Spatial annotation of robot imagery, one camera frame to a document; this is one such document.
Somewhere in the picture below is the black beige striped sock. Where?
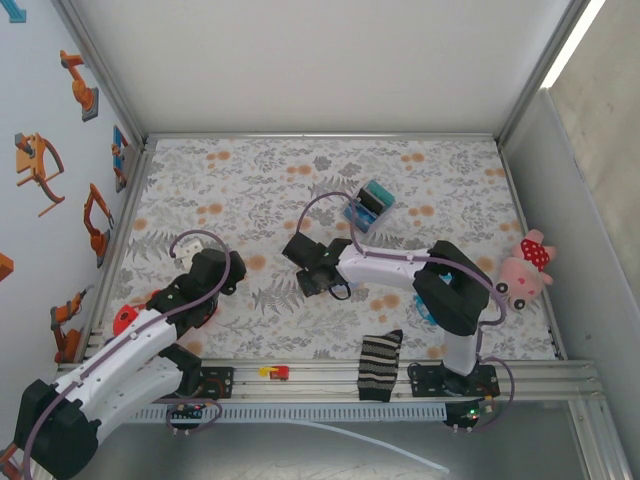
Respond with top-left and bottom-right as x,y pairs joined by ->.
357,328 -> 404,404

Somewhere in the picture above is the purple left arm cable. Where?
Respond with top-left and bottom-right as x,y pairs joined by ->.
19,228 -> 232,480

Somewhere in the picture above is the grey slotted cable duct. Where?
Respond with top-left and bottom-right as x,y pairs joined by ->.
127,403 -> 448,424

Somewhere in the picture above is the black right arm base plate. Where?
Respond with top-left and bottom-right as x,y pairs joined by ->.
409,363 -> 501,399

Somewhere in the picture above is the aluminium back rail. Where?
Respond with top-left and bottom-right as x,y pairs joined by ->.
144,131 -> 501,142

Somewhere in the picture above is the floral table mat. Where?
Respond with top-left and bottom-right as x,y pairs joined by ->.
107,138 -> 559,361

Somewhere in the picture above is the white plastic tube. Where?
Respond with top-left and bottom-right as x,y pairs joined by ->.
279,419 -> 450,474

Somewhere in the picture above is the aluminium side rail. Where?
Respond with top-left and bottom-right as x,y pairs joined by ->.
79,139 -> 157,361

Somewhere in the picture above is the aluminium corner post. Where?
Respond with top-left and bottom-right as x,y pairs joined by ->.
496,0 -> 594,147
52,0 -> 147,147

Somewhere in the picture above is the teal card stack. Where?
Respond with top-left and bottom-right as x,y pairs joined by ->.
372,181 -> 396,212

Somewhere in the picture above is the bright light strip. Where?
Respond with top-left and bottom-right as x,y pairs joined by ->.
541,0 -> 609,91

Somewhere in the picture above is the aluminium front rail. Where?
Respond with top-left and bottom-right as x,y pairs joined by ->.
54,358 -> 604,404

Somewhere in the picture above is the blue card stack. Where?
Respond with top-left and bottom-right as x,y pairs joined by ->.
344,199 -> 377,232

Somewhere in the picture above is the pink plush toy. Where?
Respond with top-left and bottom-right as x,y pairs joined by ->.
494,228 -> 559,312

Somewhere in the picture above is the black card stack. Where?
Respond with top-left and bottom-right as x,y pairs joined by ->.
359,188 -> 384,217

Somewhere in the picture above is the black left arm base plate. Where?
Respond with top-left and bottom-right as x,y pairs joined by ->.
197,366 -> 236,400

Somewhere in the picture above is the blue alarm clock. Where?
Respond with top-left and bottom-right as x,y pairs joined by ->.
412,294 -> 442,324

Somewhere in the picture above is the red plastic toy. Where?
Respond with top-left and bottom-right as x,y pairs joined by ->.
112,289 -> 162,337

